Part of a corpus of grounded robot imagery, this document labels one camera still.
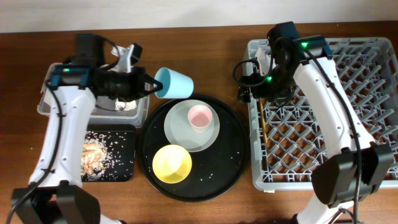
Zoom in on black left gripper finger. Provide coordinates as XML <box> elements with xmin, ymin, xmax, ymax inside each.
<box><xmin>144</xmin><ymin>76</ymin><xmax>163</xmax><ymax>89</ymax></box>
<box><xmin>143</xmin><ymin>86</ymin><xmax>163</xmax><ymax>96</ymax></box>

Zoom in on blue cup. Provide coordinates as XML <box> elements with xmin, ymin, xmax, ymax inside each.
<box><xmin>155</xmin><ymin>67</ymin><xmax>194</xmax><ymax>99</ymax></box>

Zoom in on white napkin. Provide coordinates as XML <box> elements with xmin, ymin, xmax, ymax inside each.
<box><xmin>115</xmin><ymin>100</ymin><xmax>137</xmax><ymax>111</ymax></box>

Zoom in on pale grey plate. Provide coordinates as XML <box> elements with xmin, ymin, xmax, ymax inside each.
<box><xmin>164</xmin><ymin>100</ymin><xmax>220</xmax><ymax>152</ymax></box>

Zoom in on pink cup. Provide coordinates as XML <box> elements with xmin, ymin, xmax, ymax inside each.
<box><xmin>188</xmin><ymin>105</ymin><xmax>213</xmax><ymax>133</ymax></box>

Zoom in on yellow bowl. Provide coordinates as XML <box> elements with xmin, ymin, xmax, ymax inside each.
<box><xmin>152</xmin><ymin>144</ymin><xmax>192</xmax><ymax>184</ymax></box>

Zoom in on rice and peanut shell scraps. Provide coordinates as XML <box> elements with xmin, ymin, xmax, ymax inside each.
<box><xmin>81</xmin><ymin>131</ymin><xmax>134</xmax><ymax>182</ymax></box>

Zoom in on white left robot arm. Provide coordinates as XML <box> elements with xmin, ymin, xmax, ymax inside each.
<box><xmin>9</xmin><ymin>34</ymin><xmax>163</xmax><ymax>223</ymax></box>

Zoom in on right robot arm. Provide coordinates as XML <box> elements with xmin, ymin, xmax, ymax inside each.
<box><xmin>137</xmin><ymin>22</ymin><xmax>397</xmax><ymax>223</ymax></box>

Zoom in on grey dishwasher rack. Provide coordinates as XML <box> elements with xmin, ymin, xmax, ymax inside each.
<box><xmin>244</xmin><ymin>37</ymin><xmax>397</xmax><ymax>192</ymax></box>

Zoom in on clear plastic bin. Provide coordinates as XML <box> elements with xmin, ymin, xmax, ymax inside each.
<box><xmin>37</xmin><ymin>63</ymin><xmax>150</xmax><ymax>128</ymax></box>

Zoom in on black rectangular tray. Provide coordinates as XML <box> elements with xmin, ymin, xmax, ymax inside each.
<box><xmin>80</xmin><ymin>124</ymin><xmax>137</xmax><ymax>183</ymax></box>

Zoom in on round black serving tray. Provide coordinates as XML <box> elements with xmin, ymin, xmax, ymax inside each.
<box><xmin>137</xmin><ymin>94</ymin><xmax>250</xmax><ymax>202</ymax></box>

